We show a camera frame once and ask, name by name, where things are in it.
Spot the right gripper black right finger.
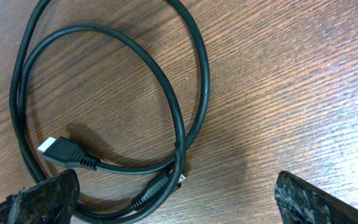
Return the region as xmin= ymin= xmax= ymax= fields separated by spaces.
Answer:
xmin=274 ymin=170 xmax=358 ymax=224

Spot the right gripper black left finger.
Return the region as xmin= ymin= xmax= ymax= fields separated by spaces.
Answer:
xmin=0 ymin=169 xmax=80 ymax=224

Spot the black HDMI cable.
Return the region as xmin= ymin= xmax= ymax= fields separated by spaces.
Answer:
xmin=9 ymin=0 xmax=211 ymax=224

